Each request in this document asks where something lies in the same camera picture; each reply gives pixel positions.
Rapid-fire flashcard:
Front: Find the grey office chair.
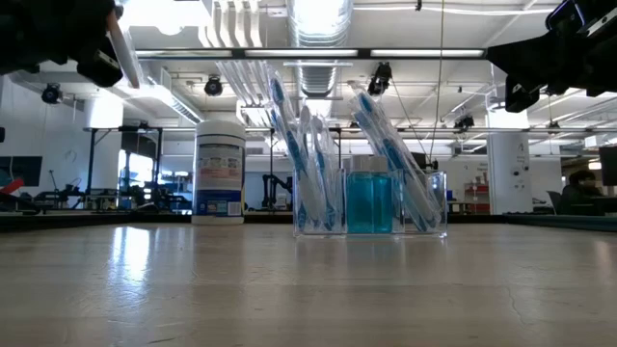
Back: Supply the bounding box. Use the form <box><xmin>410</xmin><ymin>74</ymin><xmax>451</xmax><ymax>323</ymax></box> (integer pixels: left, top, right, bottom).
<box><xmin>546</xmin><ymin>190</ymin><xmax>566</xmax><ymax>216</ymax></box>

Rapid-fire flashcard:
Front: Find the silver ventilation duct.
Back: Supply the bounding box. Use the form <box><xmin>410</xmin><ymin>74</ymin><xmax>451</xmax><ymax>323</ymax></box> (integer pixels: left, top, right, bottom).
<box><xmin>286</xmin><ymin>0</ymin><xmax>356</xmax><ymax>97</ymax></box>

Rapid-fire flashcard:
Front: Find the black ceiling spotlight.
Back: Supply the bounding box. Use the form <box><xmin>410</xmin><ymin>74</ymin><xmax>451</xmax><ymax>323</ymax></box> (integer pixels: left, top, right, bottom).
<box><xmin>40</xmin><ymin>82</ymin><xmax>64</xmax><ymax>105</ymax></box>
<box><xmin>452</xmin><ymin>113</ymin><xmax>476</xmax><ymax>134</ymax></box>
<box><xmin>203</xmin><ymin>74</ymin><xmax>225</xmax><ymax>97</ymax></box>
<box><xmin>366</xmin><ymin>61</ymin><xmax>392</xmax><ymax>96</ymax></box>

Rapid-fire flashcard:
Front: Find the black background frame rig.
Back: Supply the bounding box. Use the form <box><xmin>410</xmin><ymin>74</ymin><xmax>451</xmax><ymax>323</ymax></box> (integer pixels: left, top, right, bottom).
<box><xmin>84</xmin><ymin>123</ymin><xmax>165</xmax><ymax>211</ymax></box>

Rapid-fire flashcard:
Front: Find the white wipes canister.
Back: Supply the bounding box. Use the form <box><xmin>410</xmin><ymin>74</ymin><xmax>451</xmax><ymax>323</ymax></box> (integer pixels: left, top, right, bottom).
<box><xmin>191</xmin><ymin>120</ymin><xmax>247</xmax><ymax>227</ymax></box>

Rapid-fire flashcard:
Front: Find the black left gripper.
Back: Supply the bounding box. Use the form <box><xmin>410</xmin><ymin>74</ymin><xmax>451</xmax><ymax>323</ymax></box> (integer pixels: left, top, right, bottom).
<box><xmin>0</xmin><ymin>0</ymin><xmax>124</xmax><ymax>89</ymax></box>

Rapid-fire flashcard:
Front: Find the thin hanging cable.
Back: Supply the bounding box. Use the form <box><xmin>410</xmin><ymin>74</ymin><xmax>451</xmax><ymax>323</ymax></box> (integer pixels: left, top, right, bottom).
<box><xmin>433</xmin><ymin>0</ymin><xmax>445</xmax><ymax>168</ymax></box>

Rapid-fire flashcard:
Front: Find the blue mouthwash bottle white cap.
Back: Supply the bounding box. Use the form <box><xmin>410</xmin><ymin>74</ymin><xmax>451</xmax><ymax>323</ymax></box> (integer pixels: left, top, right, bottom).
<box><xmin>345</xmin><ymin>154</ymin><xmax>373</xmax><ymax>235</ymax></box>
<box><xmin>369</xmin><ymin>154</ymin><xmax>395</xmax><ymax>235</ymax></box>

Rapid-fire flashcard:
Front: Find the white rectangular air duct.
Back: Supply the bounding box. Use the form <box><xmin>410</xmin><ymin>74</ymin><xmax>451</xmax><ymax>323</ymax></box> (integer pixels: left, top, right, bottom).
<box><xmin>127</xmin><ymin>62</ymin><xmax>206</xmax><ymax>125</ymax></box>

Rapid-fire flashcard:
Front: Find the white building column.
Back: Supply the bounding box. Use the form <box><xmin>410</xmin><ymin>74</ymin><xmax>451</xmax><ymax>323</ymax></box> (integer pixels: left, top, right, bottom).
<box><xmin>485</xmin><ymin>108</ymin><xmax>532</xmax><ymax>216</ymax></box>
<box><xmin>84</xmin><ymin>95</ymin><xmax>125</xmax><ymax>213</ymax></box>

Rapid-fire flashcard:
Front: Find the black computer monitor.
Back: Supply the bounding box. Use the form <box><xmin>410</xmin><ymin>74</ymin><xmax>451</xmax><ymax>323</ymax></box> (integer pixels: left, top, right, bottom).
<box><xmin>597</xmin><ymin>144</ymin><xmax>617</xmax><ymax>188</ymax></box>
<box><xmin>409</xmin><ymin>149</ymin><xmax>430</xmax><ymax>171</ymax></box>

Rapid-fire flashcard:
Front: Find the red bar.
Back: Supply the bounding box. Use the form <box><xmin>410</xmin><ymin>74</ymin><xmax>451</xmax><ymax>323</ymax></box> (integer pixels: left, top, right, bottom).
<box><xmin>0</xmin><ymin>177</ymin><xmax>25</xmax><ymax>197</ymax></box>

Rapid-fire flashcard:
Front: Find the red shelf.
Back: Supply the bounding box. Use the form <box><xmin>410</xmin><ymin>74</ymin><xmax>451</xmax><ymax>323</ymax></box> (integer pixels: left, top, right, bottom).
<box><xmin>464</xmin><ymin>181</ymin><xmax>489</xmax><ymax>214</ymax></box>

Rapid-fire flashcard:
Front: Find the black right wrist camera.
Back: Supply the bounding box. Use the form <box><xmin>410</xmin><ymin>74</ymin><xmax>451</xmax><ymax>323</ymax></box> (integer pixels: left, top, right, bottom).
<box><xmin>545</xmin><ymin>0</ymin><xmax>587</xmax><ymax>31</ymax></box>

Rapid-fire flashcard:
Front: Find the clear acrylic organizer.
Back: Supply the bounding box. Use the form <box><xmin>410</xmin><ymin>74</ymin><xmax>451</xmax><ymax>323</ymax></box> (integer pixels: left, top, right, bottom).
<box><xmin>292</xmin><ymin>167</ymin><xmax>448</xmax><ymax>238</ymax></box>

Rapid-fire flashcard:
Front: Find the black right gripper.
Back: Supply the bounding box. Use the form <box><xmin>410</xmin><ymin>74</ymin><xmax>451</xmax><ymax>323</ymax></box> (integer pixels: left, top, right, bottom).
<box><xmin>486</xmin><ymin>0</ymin><xmax>617</xmax><ymax>115</ymax></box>

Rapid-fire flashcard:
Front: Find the dark wall screen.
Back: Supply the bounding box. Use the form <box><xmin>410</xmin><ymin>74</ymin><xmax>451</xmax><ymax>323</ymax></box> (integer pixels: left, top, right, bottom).
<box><xmin>0</xmin><ymin>155</ymin><xmax>43</xmax><ymax>188</ymax></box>

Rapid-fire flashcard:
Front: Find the person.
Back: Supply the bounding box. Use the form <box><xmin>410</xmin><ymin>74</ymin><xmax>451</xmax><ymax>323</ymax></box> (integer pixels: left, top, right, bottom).
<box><xmin>560</xmin><ymin>169</ymin><xmax>604</xmax><ymax>217</ymax></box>

